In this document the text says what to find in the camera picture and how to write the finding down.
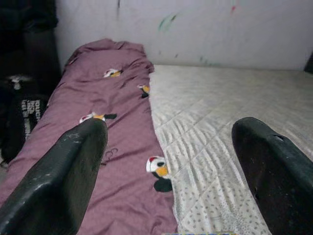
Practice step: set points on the white quilted mattress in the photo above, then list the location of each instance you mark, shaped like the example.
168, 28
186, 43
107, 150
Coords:
220, 98

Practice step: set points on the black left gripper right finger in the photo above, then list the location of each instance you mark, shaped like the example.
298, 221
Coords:
281, 186

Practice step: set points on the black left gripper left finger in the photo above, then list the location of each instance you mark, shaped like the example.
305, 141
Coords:
56, 176

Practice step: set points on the black bag white lettering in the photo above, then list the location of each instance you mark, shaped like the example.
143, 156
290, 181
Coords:
14, 122

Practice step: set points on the purple penguin print blanket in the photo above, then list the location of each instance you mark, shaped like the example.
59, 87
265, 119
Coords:
110, 98

